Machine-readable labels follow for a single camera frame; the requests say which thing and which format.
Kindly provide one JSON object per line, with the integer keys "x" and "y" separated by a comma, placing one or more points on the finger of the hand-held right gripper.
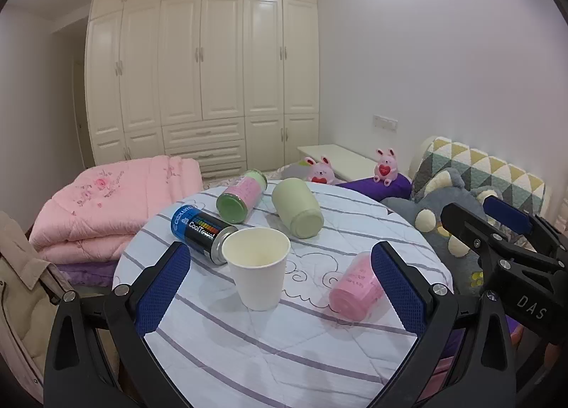
{"x": 508, "y": 215}
{"x": 466, "y": 224}

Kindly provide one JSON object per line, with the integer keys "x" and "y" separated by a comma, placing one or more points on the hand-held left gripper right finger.
{"x": 399, "y": 290}

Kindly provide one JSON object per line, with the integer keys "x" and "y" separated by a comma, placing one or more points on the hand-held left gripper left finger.
{"x": 162, "y": 290}

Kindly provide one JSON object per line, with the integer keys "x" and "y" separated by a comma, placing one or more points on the pink cup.
{"x": 355, "y": 290}

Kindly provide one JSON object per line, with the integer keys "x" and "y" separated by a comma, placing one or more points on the white paper cup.
{"x": 257, "y": 277}

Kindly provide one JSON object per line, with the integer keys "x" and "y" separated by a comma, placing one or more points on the light green cup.
{"x": 295, "y": 204}

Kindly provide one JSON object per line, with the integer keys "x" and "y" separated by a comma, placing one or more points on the grey plush toy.
{"x": 426, "y": 208}

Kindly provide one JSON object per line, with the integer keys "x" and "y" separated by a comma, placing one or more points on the triangle patterned quilted cover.
{"x": 483, "y": 168}

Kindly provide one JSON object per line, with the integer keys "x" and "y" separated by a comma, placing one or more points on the blue and black can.
{"x": 199, "y": 230}

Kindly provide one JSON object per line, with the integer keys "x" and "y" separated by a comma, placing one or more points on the folded purple blanket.
{"x": 84, "y": 272}

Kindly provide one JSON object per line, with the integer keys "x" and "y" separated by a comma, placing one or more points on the purple pillow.
{"x": 377, "y": 188}

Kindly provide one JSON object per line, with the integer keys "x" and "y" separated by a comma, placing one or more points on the pink bunny plush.
{"x": 320, "y": 172}
{"x": 385, "y": 168}

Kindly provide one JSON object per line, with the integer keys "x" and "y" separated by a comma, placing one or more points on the folded pink quilt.
{"x": 111, "y": 204}

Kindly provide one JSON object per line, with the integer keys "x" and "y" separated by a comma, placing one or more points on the pink jar with green lid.
{"x": 244, "y": 192}

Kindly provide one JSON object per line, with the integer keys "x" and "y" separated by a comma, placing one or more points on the striped white tablecloth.
{"x": 284, "y": 350}

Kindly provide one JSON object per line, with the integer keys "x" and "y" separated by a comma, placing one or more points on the beige jacket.
{"x": 26, "y": 297}

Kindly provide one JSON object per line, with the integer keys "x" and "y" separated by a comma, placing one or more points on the white nightstand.
{"x": 337, "y": 159}

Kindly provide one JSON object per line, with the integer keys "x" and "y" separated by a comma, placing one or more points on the cream wardrobe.
{"x": 204, "y": 61}

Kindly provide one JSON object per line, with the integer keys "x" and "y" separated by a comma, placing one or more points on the white wall socket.
{"x": 385, "y": 122}

